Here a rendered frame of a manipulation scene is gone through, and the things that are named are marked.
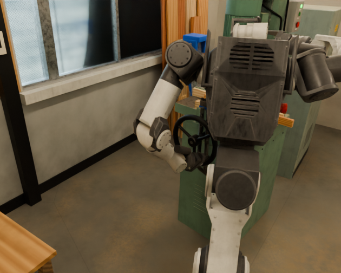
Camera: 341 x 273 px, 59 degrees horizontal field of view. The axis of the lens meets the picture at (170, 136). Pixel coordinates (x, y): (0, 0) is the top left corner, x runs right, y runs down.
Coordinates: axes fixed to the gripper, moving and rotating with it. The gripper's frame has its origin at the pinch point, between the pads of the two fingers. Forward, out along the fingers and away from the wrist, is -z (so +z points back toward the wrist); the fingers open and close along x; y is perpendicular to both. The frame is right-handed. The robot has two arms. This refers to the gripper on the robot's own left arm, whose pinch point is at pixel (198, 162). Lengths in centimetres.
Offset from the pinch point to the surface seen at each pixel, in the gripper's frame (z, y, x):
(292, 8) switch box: -25, 45, 83
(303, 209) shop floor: -126, -36, 6
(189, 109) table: -15.1, 35.6, 6.5
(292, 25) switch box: -29, 40, 78
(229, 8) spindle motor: 6, 51, 59
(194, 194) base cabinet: -44, 2, -31
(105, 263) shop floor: -8, -10, -90
